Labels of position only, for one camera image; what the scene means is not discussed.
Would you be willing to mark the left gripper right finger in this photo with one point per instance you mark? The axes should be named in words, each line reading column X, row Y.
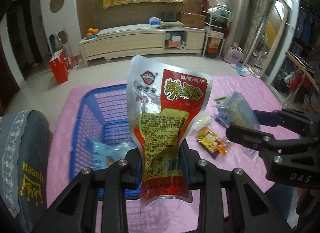
column 195, row 176

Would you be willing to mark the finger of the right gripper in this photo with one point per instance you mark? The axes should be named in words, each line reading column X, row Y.
column 257, row 140
column 300, row 122

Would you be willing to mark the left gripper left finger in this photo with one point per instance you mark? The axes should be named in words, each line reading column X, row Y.
column 131, row 174

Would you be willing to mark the purple yellow chips bag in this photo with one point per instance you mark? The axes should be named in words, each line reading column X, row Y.
column 205, row 138

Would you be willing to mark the blue egg yolk pastry bag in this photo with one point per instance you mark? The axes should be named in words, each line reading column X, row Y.
column 104, row 155

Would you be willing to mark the red silver snack pouch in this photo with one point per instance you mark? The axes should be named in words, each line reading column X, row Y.
column 163, row 102

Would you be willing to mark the orange cone snack pack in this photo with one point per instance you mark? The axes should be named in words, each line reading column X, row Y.
column 220, row 146

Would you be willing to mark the clear cracker pack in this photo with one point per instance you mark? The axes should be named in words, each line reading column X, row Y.
column 203, row 121

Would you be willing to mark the green edged wafer pack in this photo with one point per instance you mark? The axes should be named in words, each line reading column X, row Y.
column 220, row 100

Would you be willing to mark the pink tablecloth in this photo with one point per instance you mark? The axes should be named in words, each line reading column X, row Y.
column 236, row 186

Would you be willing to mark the blue plastic basket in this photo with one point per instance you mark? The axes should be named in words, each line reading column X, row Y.
column 102, row 116

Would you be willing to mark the pink gift bag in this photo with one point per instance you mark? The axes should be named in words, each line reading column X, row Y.
column 234, row 54

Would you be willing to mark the arched floor mirror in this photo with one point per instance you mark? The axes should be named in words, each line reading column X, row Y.
column 273, row 30

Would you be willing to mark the grey sofa with lace cover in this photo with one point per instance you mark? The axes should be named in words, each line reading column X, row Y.
column 24, row 161

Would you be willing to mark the red paper bag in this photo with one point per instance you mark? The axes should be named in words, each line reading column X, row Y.
column 59, row 67

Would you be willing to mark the cream TV cabinet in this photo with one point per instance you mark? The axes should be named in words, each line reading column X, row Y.
column 142, row 39

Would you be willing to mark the white metal shelf rack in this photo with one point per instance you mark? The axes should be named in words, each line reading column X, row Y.
column 216, row 26

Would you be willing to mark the plate of oranges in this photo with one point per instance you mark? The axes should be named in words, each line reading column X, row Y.
column 91, row 33

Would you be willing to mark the cardboard box on cabinet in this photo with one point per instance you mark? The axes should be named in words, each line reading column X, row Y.
column 192, row 20

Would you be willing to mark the blue tissue pack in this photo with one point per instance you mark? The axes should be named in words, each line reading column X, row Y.
column 154, row 21

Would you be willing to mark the standing air conditioner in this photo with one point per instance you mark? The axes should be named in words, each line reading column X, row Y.
column 238, row 25

